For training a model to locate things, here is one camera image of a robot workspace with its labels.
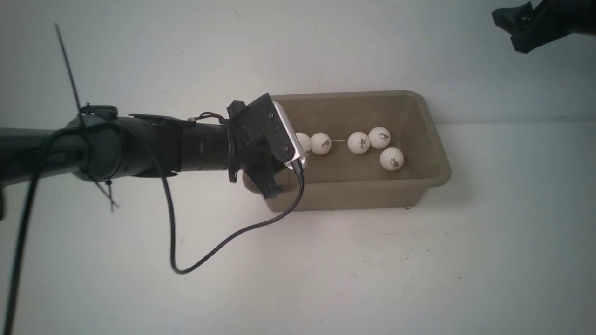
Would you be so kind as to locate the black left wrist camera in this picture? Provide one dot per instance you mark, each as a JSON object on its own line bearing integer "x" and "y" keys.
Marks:
{"x": 262, "y": 127}

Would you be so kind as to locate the white ping-pong ball with logo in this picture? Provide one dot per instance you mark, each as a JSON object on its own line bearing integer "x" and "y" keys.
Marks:
{"x": 321, "y": 143}

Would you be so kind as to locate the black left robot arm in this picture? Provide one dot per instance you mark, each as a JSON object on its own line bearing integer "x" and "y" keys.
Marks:
{"x": 101, "y": 145}

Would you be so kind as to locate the black zip tie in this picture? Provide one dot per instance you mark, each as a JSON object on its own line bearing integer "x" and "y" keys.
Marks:
{"x": 74, "y": 83}

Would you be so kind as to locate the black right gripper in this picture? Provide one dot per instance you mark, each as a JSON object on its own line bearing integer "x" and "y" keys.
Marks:
{"x": 531, "y": 27}

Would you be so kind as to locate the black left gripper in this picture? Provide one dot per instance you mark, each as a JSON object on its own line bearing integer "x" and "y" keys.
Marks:
{"x": 261, "y": 171}

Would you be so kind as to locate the tan plastic storage bin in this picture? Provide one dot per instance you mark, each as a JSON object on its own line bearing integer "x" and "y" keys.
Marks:
{"x": 341, "y": 180}

